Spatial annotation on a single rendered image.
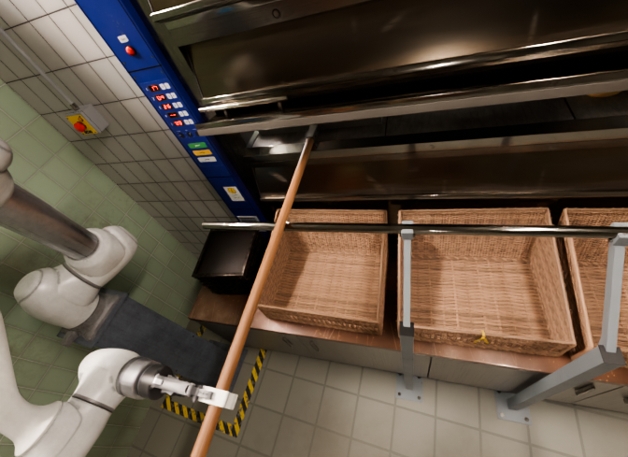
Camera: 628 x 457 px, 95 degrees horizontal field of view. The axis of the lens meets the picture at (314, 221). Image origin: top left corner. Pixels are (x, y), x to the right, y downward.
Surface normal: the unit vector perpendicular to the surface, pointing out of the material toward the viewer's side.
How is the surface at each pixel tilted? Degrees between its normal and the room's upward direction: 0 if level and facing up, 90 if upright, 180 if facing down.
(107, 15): 90
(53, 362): 90
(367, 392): 0
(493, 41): 70
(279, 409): 0
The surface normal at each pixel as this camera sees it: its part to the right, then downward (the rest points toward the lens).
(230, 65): -0.29, 0.54
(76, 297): 0.81, 0.26
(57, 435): 0.70, -0.33
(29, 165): 0.94, 0.01
